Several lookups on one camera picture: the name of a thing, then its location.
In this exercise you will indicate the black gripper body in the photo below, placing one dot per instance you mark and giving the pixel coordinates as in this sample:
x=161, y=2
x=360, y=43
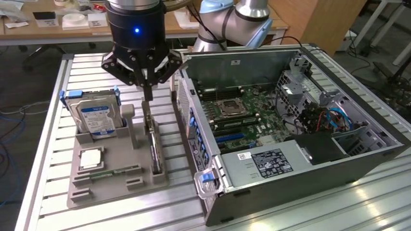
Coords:
x=137, y=31

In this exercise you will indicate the graphics card with metal bracket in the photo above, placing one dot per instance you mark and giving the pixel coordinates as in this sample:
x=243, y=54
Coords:
x=156, y=154

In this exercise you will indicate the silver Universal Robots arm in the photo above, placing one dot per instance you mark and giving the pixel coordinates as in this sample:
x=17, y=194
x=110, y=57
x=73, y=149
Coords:
x=253, y=12

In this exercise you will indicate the plain white box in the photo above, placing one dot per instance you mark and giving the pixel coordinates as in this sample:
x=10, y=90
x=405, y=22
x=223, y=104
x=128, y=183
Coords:
x=97, y=20

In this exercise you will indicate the red packet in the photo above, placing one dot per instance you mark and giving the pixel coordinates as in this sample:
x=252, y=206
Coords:
x=98, y=7

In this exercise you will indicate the white open paper box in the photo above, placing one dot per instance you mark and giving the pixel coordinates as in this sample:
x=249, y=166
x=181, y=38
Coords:
x=187, y=20

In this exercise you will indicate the hard disk in blue caddy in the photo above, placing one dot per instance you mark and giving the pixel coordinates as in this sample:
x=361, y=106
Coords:
x=96, y=115

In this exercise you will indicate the blue card retainer clip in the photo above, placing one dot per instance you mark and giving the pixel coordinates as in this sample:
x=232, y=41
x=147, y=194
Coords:
x=207, y=160
x=201, y=148
x=192, y=118
x=197, y=134

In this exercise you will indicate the black chair base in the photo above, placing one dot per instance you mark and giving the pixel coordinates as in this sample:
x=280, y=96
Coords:
x=41, y=51

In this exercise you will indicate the metal CPU socket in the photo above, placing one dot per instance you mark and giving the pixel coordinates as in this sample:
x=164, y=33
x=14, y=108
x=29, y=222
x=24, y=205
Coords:
x=229, y=108

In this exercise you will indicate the white tape roll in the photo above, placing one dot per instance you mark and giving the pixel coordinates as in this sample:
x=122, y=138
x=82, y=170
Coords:
x=58, y=3

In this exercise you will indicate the black and white box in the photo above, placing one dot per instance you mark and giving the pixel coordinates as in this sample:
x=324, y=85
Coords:
x=45, y=19

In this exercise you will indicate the black expansion slot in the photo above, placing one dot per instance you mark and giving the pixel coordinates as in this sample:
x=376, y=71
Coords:
x=225, y=132

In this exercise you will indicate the grey parts rack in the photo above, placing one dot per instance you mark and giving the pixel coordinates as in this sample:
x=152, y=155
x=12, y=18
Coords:
x=128, y=149

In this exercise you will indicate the white paper card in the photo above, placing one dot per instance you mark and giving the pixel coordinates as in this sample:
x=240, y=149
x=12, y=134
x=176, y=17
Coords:
x=16, y=24

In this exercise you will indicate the green motherboard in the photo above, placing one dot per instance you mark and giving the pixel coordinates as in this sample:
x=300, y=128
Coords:
x=268, y=118

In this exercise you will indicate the silver CPU chip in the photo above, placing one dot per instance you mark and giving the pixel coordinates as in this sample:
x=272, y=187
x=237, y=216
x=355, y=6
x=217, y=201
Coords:
x=90, y=158

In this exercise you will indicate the clear plastic bag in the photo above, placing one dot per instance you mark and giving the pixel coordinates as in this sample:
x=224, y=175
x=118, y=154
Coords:
x=12, y=9

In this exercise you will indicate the silver chipset heatsink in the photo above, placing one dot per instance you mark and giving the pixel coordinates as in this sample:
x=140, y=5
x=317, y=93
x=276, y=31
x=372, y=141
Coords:
x=265, y=140

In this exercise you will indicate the blue case release tab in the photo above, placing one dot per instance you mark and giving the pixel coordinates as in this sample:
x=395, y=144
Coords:
x=205, y=180

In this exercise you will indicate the wooden cabinet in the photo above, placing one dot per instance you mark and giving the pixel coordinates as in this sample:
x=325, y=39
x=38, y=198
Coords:
x=320, y=24

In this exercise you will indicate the grey power supply unit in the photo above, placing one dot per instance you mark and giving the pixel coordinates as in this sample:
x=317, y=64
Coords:
x=269, y=161

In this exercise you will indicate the white power box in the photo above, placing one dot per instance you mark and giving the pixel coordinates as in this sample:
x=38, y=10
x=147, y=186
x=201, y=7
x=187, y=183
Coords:
x=348, y=42

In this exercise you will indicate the open grey PC case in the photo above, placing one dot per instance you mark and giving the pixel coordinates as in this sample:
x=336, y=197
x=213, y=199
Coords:
x=288, y=185

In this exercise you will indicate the metal disk bay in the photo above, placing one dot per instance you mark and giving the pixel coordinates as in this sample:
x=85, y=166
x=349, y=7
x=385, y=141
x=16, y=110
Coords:
x=368, y=137

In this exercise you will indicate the black equipment stand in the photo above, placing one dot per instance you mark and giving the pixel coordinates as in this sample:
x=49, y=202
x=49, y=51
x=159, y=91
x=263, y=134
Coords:
x=397, y=79

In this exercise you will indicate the wooden desk white frame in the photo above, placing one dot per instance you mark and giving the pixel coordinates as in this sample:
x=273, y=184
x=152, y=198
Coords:
x=32, y=33
x=179, y=32

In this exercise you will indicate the white table frame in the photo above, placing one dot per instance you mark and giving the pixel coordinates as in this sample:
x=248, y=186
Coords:
x=375, y=41

